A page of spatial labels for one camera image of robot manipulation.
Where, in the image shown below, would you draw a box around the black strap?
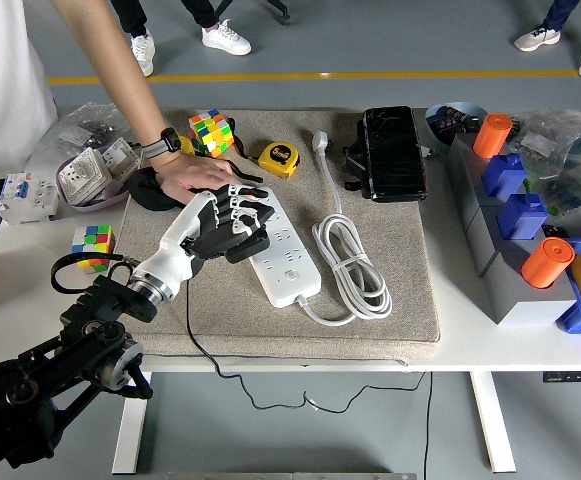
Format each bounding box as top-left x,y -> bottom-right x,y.
219,118 -> 264,184

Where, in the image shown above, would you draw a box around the small colourful puzzle cube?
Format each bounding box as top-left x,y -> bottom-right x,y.
71,223 -> 117,274

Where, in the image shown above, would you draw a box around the black cloth pouch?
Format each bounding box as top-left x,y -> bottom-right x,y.
123,167 -> 187,214

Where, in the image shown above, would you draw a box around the light blue bowl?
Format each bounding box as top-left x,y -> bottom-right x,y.
424,101 -> 489,151

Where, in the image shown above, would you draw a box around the person's left hand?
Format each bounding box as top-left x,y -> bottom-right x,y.
156,151 -> 241,206

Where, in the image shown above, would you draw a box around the orange cylinder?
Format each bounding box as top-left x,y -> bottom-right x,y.
472,112 -> 514,159
520,236 -> 576,290

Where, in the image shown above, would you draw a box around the person with white shoes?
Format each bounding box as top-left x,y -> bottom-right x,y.
111,0 -> 253,77

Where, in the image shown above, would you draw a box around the hanging black cable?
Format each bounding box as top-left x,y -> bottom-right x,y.
422,372 -> 434,480

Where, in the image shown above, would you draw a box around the large colourful puzzle cube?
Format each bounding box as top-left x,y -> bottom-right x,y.
188,108 -> 235,159

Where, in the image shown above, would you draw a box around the grey block base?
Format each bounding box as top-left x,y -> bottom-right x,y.
444,132 -> 579,326

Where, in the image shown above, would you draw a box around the black component packets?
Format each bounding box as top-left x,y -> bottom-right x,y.
430,106 -> 484,140

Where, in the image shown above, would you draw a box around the thin black plug cord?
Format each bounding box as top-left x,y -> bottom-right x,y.
184,277 -> 425,415

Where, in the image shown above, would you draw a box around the grey-brown mat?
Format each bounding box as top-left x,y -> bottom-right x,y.
114,107 -> 442,361

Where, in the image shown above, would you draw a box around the yellow tape measure red label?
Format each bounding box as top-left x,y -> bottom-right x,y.
257,140 -> 301,180

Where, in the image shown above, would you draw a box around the purple bowl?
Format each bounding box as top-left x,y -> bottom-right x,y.
55,144 -> 144,214

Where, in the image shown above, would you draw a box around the black chair caster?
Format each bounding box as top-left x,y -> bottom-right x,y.
264,0 -> 292,26

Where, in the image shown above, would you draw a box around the blue block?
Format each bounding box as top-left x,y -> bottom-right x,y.
481,152 -> 528,199
496,193 -> 550,241

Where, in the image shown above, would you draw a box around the white table leg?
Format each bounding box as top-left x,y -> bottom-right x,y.
469,371 -> 517,474
111,371 -> 152,475

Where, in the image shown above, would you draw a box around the person with grey shoes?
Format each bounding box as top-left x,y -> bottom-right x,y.
513,0 -> 581,80

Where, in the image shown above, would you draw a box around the white circuit breaker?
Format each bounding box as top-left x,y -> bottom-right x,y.
0,171 -> 60,225

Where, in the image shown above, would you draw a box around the white power strip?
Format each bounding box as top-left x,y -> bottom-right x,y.
247,186 -> 323,308

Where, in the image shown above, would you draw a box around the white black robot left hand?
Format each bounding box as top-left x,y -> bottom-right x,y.
130,182 -> 277,303

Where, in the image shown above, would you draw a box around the black plug adapter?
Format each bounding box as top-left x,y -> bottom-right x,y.
224,227 -> 272,265

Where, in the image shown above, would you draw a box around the glossy black flat device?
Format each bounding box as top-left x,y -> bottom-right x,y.
362,105 -> 429,204

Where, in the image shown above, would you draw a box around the white wall socket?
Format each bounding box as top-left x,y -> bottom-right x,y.
100,135 -> 144,179
58,147 -> 114,206

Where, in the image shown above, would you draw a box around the black grey wristwatch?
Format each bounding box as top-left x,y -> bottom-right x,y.
141,127 -> 183,160

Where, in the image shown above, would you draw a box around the white power cable with plug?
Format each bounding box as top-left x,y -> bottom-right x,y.
294,128 -> 394,327

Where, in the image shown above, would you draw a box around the clear bag of screws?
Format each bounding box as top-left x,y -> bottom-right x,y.
42,102 -> 144,161

